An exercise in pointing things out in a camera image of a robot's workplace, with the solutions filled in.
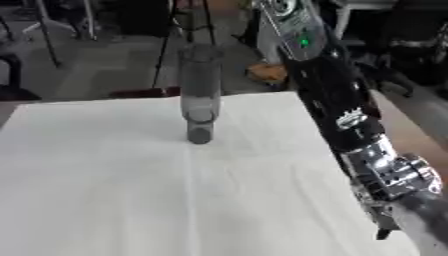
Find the silver and black right robot arm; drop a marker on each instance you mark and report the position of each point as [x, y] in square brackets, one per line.
[338, 96]

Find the tall grey transparent vase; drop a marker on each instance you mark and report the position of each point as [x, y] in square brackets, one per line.
[200, 83]

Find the brown bag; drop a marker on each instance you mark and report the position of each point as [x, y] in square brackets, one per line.
[267, 72]

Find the dark red floor object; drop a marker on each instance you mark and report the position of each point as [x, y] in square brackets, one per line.
[146, 92]

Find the black tripod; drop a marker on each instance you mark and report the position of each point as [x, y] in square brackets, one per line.
[163, 50]

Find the white tripod stand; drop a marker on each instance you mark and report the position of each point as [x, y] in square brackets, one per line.
[48, 24]

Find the black office chair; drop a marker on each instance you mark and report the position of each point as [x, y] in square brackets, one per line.
[417, 43]

